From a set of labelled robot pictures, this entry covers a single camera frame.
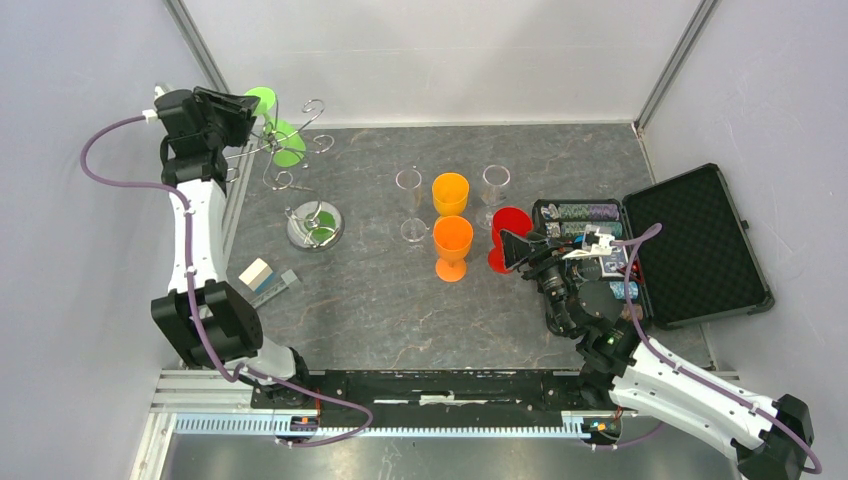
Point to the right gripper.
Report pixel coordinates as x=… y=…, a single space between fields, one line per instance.
x=517 y=250

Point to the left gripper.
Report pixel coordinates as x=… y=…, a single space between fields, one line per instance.
x=241 y=121

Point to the red wine glass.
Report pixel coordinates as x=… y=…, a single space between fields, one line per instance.
x=511 y=219

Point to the green wine glass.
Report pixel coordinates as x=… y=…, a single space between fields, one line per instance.
x=281 y=139

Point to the orange wine glass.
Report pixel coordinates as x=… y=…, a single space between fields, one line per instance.
x=453 y=236

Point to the clear wine glass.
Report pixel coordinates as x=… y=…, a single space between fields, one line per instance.
x=494 y=181
x=413 y=229

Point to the yellow wine glass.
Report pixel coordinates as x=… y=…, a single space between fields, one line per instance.
x=450 y=192

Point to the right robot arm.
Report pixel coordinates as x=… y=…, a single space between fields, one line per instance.
x=766 y=438

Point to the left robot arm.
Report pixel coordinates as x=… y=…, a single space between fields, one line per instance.
x=207 y=322

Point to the chrome wine glass rack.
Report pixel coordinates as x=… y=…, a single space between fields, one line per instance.
x=313 y=224

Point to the blue playing card deck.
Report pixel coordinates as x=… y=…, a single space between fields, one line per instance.
x=613 y=266

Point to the beige and blue toy brick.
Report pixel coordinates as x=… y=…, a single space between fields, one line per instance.
x=258 y=276

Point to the grey toy girder piece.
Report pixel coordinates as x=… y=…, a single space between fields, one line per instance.
x=288 y=280

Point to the black poker chip case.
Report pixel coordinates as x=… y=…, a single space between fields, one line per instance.
x=701 y=266

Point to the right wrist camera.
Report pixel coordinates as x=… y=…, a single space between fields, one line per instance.
x=595 y=241

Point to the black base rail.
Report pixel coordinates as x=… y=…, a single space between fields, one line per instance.
x=432 y=400

